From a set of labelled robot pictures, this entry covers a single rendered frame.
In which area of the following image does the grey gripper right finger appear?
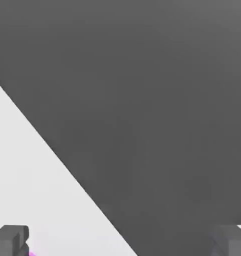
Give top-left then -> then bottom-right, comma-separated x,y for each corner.
211,224 -> 241,256

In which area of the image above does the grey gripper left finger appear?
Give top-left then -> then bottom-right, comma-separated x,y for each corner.
0,224 -> 30,256

